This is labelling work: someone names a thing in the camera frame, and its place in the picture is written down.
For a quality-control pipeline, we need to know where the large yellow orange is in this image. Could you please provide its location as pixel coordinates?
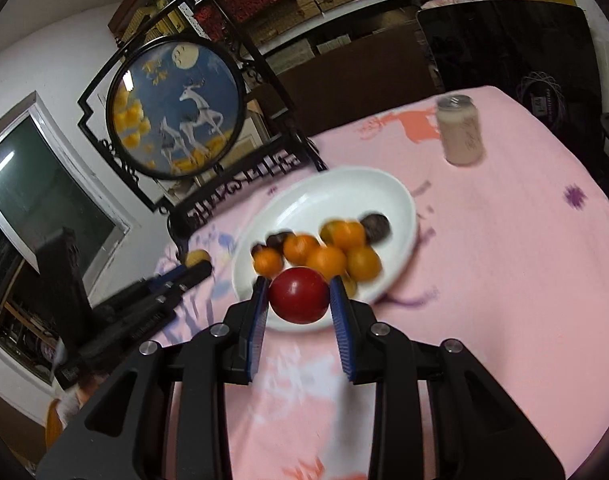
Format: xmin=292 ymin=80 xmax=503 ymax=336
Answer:
xmin=345 ymin=245 xmax=383 ymax=282

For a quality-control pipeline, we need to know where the round deer table screen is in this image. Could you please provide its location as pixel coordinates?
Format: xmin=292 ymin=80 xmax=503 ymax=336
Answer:
xmin=77 ymin=0 xmax=330 ymax=256

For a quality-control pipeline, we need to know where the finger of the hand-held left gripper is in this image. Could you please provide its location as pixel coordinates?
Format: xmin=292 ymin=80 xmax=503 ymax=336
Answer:
xmin=92 ymin=266 xmax=200 ymax=312
xmin=97 ymin=262 xmax=214 ymax=332

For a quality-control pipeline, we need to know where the white framed window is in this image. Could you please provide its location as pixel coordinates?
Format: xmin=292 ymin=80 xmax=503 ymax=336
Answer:
xmin=0 ymin=91 xmax=135 ymax=396

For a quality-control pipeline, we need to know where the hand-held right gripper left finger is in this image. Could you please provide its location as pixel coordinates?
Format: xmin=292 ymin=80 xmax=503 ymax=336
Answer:
xmin=37 ymin=276 xmax=271 ymax=480

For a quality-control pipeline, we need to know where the dark brown wrinkled fruit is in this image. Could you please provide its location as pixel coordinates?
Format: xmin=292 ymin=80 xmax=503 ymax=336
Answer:
xmin=252 ymin=230 xmax=295 ymax=258
xmin=359 ymin=213 xmax=391 ymax=245

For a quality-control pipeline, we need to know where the beige drink can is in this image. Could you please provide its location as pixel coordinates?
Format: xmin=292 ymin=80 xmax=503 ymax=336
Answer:
xmin=436 ymin=94 xmax=486 ymax=167

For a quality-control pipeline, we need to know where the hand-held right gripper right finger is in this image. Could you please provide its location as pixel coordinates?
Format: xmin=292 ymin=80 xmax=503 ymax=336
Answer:
xmin=329 ymin=275 xmax=568 ymax=480

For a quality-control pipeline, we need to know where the white oval plate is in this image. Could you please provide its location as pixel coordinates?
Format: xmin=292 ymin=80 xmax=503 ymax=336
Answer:
xmin=232 ymin=167 xmax=418 ymax=332

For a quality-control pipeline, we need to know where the red round fruit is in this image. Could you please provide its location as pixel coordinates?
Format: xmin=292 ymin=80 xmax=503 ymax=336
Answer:
xmin=268 ymin=267 xmax=331 ymax=324

